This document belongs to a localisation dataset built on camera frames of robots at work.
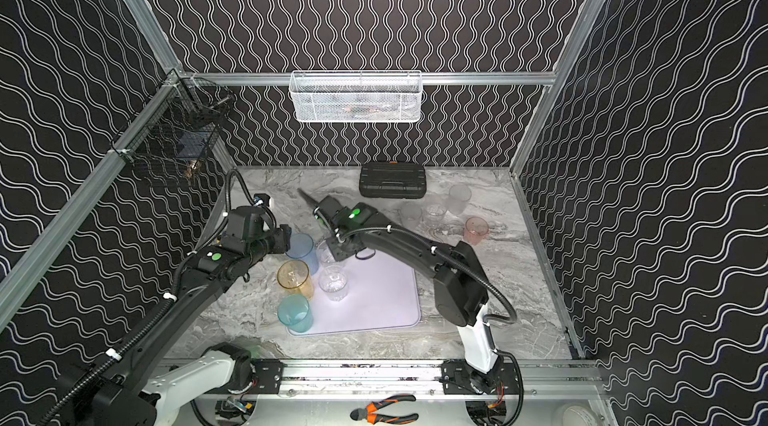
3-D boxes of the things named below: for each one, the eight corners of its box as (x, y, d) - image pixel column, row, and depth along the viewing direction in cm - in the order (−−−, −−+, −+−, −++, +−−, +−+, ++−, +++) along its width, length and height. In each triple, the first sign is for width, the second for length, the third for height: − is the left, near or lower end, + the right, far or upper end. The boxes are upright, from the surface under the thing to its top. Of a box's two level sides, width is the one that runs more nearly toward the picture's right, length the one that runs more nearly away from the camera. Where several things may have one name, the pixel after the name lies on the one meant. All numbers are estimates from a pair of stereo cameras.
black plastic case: (360, 202, 112) (358, 190, 107) (362, 166, 124) (361, 155, 119) (425, 202, 112) (427, 191, 107) (422, 166, 124) (423, 155, 119)
